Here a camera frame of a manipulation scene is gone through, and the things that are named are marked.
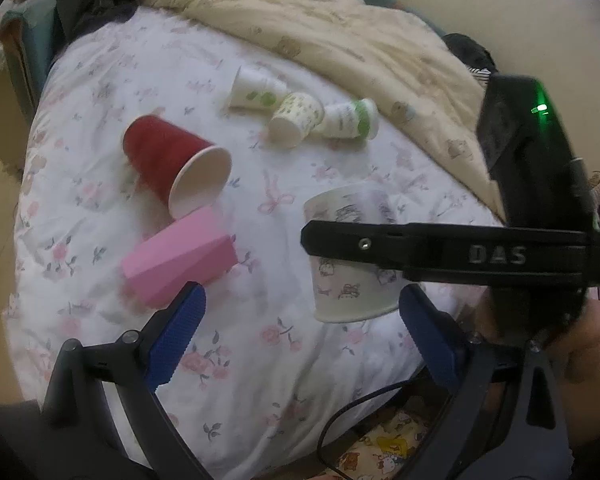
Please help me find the dark striped cloth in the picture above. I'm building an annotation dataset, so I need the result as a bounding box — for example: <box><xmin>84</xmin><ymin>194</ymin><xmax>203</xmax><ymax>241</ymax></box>
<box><xmin>442</xmin><ymin>33</ymin><xmax>497</xmax><ymax>87</ymax></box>

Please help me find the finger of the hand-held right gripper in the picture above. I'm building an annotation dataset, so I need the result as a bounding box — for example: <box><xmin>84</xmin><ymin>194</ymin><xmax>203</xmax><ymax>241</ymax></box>
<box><xmin>300</xmin><ymin>219</ymin><xmax>600</xmax><ymax>290</ymax></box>

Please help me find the floral bed sheet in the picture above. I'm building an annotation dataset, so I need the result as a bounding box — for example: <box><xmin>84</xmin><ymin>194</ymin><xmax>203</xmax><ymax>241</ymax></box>
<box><xmin>2</xmin><ymin>7</ymin><xmax>506</xmax><ymax>473</ymax></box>

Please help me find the red paper cup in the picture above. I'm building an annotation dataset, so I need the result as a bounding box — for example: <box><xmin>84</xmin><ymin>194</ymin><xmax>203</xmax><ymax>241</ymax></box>
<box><xmin>122</xmin><ymin>114</ymin><xmax>233</xmax><ymax>221</ymax></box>

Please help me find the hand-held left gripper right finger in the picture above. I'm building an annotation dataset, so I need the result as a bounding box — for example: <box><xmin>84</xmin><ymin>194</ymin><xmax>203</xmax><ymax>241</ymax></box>
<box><xmin>398</xmin><ymin>284</ymin><xmax>573</xmax><ymax>480</ymax></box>

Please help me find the beige blanket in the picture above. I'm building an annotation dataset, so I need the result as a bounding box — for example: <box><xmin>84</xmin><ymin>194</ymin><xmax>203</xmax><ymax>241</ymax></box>
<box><xmin>137</xmin><ymin>0</ymin><xmax>507</xmax><ymax>223</ymax></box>

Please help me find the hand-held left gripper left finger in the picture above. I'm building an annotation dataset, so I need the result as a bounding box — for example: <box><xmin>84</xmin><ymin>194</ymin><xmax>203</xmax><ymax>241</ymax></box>
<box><xmin>40</xmin><ymin>280</ymin><xmax>215</xmax><ymax>480</ymax></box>

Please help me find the cartoon print paper cup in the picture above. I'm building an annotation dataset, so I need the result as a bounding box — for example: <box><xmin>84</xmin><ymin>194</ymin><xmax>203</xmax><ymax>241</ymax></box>
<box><xmin>302</xmin><ymin>182</ymin><xmax>407</xmax><ymax>324</ymax></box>

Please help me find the pink box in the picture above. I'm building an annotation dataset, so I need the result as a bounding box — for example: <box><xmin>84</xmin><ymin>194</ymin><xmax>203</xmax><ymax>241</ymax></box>
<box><xmin>120</xmin><ymin>205</ymin><xmax>239</xmax><ymax>309</ymax></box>

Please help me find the cartoon print cloth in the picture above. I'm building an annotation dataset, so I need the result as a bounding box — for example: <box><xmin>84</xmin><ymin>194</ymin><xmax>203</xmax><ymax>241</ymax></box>
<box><xmin>330</xmin><ymin>397</ymin><xmax>453</xmax><ymax>480</ymax></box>

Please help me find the person's right hand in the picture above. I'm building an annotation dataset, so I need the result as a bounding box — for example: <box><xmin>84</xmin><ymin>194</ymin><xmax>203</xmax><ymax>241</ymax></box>
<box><xmin>472</xmin><ymin>287</ymin><xmax>600</xmax><ymax>453</ymax></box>

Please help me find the white cup with green dots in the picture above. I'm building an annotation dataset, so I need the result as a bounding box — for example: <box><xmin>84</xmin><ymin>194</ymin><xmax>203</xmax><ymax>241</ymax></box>
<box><xmin>227</xmin><ymin>65</ymin><xmax>288</xmax><ymax>112</ymax></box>

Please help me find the black cable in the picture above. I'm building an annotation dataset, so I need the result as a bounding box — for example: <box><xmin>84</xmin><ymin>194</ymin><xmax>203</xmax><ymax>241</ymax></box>
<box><xmin>317</xmin><ymin>377</ymin><xmax>433</xmax><ymax>480</ymax></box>

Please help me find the teal bed frame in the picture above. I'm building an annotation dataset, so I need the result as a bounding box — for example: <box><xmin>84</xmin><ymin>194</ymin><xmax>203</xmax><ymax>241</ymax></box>
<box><xmin>0</xmin><ymin>0</ymin><xmax>63</xmax><ymax>116</ymax></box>

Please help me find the white cup with green rim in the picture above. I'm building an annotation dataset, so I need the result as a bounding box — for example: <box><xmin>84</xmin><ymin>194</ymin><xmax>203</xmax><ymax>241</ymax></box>
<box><xmin>319</xmin><ymin>98</ymin><xmax>379</xmax><ymax>142</ymax></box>

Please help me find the cream patterned paper cup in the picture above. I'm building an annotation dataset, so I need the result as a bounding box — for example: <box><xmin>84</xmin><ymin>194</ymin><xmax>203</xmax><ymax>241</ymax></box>
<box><xmin>267</xmin><ymin>91</ymin><xmax>325</xmax><ymax>148</ymax></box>

